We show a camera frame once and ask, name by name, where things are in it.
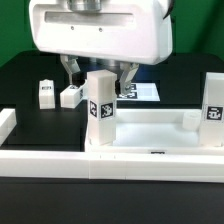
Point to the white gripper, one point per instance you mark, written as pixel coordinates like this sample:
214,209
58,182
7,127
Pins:
135,31

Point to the white desk top tray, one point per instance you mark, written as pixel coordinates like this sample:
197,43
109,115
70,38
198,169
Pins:
157,131

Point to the fiducial marker sheet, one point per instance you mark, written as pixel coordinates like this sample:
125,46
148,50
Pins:
142,92

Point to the white left fence block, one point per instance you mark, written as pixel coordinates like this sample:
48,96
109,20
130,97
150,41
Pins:
7,123

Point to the white front fence bar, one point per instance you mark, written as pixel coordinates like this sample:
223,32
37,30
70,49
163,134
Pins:
161,167

